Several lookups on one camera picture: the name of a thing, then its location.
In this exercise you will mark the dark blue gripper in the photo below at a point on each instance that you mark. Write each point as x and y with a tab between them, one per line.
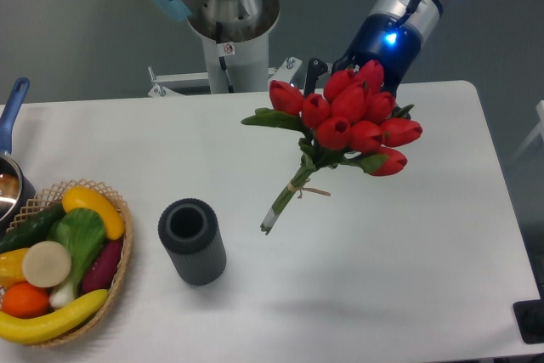
393	34

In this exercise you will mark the red tulip bouquet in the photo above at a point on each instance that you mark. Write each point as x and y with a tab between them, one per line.
355	121

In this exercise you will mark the dark grey ribbed vase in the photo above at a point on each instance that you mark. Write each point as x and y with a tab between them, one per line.
189	231

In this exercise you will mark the green bok choy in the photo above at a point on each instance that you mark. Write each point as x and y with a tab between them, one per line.
82	233

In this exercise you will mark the purple sweet potato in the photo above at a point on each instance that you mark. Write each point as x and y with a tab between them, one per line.
100	275

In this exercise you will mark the woven wicker basket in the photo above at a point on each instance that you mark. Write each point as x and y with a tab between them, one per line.
53	195

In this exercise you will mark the black device at table edge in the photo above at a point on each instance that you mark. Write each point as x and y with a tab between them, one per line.
529	317

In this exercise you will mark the dark green cucumber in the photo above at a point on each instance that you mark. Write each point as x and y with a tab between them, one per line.
32	230

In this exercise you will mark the beige round radish slice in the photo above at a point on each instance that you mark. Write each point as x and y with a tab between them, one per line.
46	264

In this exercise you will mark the yellow bell pepper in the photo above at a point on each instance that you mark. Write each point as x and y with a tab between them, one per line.
11	267

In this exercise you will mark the orange fruit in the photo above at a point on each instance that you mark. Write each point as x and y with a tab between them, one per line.
25	301

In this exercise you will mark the yellow banana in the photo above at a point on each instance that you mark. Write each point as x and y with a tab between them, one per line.
49	326

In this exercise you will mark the metal base mounting bracket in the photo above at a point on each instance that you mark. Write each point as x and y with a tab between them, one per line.
198	83

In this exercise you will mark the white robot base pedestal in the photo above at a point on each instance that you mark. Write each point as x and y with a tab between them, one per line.
233	67

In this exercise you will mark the white chair frame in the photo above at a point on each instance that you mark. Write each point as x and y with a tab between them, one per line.
532	142

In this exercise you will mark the blue handled saucepan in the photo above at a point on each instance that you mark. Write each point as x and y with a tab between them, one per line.
16	189

